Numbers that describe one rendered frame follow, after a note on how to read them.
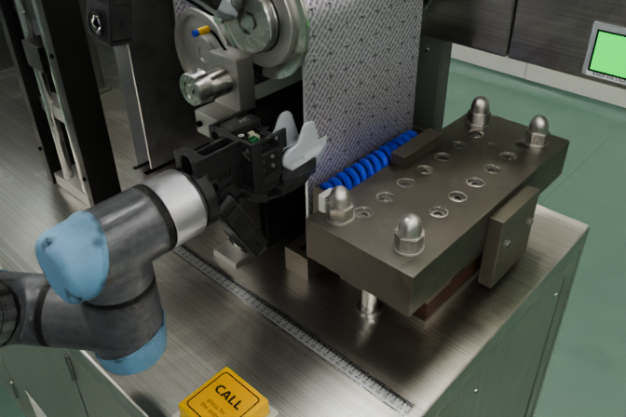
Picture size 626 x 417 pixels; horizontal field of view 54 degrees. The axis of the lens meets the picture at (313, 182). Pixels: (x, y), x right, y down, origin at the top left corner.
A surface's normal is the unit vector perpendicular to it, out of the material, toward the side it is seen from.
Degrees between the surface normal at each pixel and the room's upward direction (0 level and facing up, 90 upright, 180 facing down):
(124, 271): 92
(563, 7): 90
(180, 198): 44
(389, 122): 90
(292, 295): 0
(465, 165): 0
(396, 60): 90
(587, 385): 0
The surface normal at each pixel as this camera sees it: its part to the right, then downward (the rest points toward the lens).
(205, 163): 0.74, 0.37
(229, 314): -0.01, -0.83
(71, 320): -0.11, 0.01
